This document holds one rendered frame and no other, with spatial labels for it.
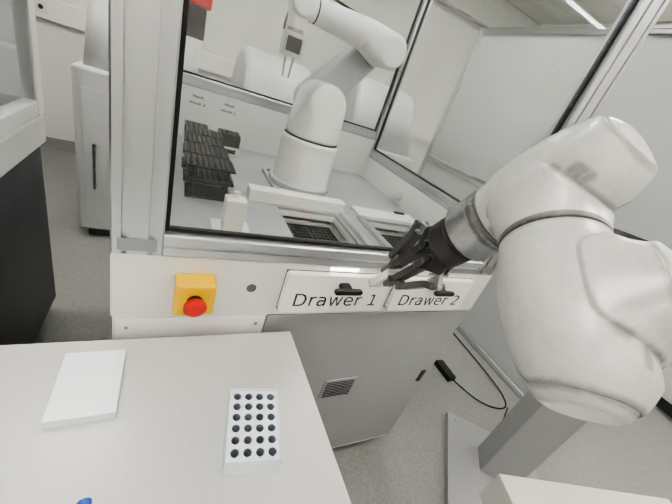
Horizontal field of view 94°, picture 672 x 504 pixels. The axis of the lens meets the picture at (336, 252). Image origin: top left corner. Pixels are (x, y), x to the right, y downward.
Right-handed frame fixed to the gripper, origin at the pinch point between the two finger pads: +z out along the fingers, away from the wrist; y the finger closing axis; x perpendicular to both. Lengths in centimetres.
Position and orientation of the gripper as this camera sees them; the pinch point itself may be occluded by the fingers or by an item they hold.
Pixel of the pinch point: (384, 278)
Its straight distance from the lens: 64.1
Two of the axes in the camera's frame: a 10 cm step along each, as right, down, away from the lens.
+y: -1.2, -9.2, 3.7
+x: -8.8, -0.7, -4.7
